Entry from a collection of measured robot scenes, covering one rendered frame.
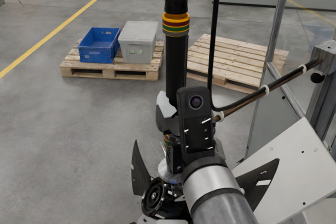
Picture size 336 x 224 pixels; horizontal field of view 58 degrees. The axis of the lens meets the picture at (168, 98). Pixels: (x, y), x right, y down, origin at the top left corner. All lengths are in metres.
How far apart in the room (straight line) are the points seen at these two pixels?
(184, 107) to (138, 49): 3.21
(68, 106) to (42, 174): 0.92
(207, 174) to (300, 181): 0.58
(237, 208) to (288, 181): 0.61
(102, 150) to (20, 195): 0.73
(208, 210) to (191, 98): 0.15
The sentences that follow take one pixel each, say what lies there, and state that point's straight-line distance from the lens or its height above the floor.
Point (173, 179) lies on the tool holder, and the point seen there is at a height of 1.45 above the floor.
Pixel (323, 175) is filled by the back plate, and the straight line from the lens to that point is 0.94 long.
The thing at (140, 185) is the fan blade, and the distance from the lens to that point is 1.20.
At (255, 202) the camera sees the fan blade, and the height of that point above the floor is 1.43.
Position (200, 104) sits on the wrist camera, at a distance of 0.43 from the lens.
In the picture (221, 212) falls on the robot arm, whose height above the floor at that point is 1.66.
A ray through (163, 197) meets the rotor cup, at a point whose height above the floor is 1.26.
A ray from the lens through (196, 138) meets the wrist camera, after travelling 0.45.
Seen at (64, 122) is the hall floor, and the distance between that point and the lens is 3.22.
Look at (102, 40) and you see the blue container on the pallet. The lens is 4.33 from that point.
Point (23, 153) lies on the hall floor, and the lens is 3.03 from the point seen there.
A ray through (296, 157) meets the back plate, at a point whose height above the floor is 1.30.
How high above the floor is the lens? 1.98
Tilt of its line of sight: 36 degrees down
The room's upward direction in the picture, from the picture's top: straight up
